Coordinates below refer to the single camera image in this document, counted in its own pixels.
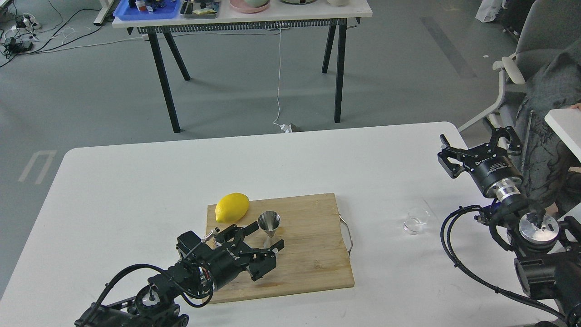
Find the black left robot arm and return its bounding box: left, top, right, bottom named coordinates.
left=74, top=222, right=285, bottom=327

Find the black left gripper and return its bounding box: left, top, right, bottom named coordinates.
left=207, top=221, right=285, bottom=290

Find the person in grey clothes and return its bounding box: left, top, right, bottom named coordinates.
left=512, top=40, right=581, bottom=214

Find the white hanging cable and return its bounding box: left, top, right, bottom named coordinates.
left=272, top=25, right=293, bottom=134

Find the white background table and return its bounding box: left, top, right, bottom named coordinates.
left=113, top=0, right=372, bottom=133

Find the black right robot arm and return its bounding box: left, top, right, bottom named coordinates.
left=438, top=126, right=581, bottom=327

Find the blue plastic tray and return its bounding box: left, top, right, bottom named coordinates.
left=113, top=0, right=182, bottom=21

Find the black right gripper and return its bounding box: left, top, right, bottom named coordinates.
left=438, top=125, right=522, bottom=198

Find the floor cables and power strip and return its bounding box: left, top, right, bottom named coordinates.
left=0, top=0, right=114, bottom=66

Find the bamboo cutting board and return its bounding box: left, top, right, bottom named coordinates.
left=211, top=193, right=355, bottom=303

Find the yellow lemon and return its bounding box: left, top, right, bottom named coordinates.
left=215, top=193, right=250, bottom=224

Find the grey metal tray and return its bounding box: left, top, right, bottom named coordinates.
left=180, top=0, right=221, bottom=19

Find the steel double jigger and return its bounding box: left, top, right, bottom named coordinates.
left=257, top=211, right=281, bottom=251

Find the white side table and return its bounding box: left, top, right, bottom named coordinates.
left=544, top=108, right=581, bottom=161

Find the white office chair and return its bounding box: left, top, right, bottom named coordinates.
left=457, top=0, right=581, bottom=132

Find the small clear glass cup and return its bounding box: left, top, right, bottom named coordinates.
left=403, top=207, right=430, bottom=235

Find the pink plate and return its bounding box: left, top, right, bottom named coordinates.
left=230, top=0, right=270, bottom=13

